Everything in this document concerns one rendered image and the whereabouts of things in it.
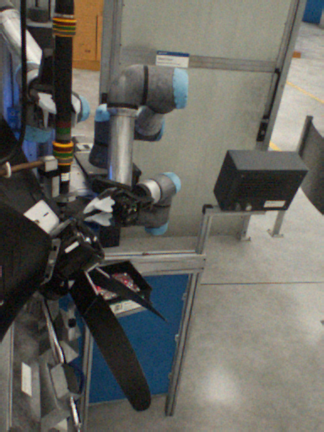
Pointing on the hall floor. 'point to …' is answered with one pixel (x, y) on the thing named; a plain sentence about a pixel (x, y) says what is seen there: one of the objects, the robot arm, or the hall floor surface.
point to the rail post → (183, 343)
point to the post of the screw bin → (85, 375)
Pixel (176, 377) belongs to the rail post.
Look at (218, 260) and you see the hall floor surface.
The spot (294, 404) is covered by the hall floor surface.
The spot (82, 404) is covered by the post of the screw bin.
